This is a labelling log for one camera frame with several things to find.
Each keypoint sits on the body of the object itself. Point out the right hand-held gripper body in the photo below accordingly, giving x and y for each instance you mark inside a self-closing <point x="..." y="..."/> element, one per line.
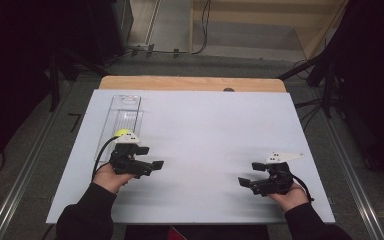
<point x="276" y="181"/>

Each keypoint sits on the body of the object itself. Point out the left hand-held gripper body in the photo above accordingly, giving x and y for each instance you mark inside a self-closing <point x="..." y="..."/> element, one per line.
<point x="126" y="161"/>

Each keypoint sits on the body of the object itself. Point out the yellow tennis ball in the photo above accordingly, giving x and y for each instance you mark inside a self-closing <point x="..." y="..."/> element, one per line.
<point x="122" y="132"/>

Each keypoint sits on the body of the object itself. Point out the clear plastic container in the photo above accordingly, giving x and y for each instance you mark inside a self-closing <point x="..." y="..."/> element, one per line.
<point x="125" y="113"/>

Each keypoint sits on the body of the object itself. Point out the person's right hand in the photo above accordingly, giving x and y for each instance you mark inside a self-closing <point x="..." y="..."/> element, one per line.
<point x="291" y="199"/>

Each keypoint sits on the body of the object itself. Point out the person's left hand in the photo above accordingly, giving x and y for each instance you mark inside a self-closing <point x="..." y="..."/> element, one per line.
<point x="108" y="178"/>

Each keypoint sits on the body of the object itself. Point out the white table board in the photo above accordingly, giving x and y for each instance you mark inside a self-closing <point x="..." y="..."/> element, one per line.
<point x="206" y="140"/>

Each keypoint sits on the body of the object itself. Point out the wooden table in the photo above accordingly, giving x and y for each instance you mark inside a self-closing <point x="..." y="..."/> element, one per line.
<point x="186" y="83"/>

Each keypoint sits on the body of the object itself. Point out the black metal stand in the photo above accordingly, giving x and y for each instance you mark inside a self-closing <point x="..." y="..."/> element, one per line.
<point x="55" y="83"/>
<point x="323" y="83"/>

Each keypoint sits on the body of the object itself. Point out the wooden step platform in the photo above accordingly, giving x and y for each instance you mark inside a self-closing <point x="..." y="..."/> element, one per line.
<point x="246" y="30"/>

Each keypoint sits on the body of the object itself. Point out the black curtain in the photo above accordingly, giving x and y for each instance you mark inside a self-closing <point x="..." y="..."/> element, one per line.
<point x="376" y="83"/>
<point x="20" y="66"/>

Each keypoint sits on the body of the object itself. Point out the metal floor rail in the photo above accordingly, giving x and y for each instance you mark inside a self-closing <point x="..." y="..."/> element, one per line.
<point x="23" y="186"/>
<point x="353" y="180"/>

